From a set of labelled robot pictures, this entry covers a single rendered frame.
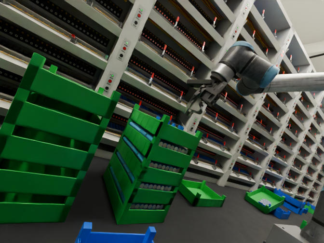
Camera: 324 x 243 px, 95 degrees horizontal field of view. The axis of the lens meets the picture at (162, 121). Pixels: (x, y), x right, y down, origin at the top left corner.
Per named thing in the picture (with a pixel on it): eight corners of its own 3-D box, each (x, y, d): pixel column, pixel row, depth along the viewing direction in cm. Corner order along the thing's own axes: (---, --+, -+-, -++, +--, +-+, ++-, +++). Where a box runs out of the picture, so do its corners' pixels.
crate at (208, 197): (194, 207, 85) (199, 194, 85) (173, 185, 102) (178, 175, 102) (222, 207, 102) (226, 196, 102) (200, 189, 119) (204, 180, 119)
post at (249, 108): (223, 186, 158) (295, 30, 156) (218, 185, 153) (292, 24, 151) (209, 176, 175) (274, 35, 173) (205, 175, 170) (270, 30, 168)
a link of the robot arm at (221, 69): (216, 60, 63) (217, 71, 72) (208, 69, 64) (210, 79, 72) (234, 69, 59) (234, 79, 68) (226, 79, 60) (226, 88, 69)
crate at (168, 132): (195, 151, 60) (203, 133, 60) (156, 137, 49) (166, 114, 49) (159, 130, 85) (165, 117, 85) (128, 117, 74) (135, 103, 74)
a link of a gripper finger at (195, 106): (191, 117, 63) (206, 101, 63) (181, 110, 65) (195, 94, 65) (192, 120, 66) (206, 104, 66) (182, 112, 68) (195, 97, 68)
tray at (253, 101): (253, 105, 153) (260, 98, 150) (218, 75, 123) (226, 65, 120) (240, 97, 169) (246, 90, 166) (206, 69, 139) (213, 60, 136)
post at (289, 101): (255, 193, 193) (313, 66, 191) (251, 192, 188) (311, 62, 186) (240, 184, 210) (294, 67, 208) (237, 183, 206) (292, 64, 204)
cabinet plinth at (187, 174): (251, 191, 197) (253, 188, 197) (68, 150, 86) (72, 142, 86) (240, 184, 210) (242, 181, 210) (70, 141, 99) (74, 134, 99)
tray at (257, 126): (273, 141, 189) (282, 134, 184) (249, 126, 158) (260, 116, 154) (260, 132, 205) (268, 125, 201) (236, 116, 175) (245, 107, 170)
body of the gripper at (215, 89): (209, 103, 62) (228, 80, 60) (193, 93, 65) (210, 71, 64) (210, 108, 69) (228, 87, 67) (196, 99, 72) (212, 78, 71)
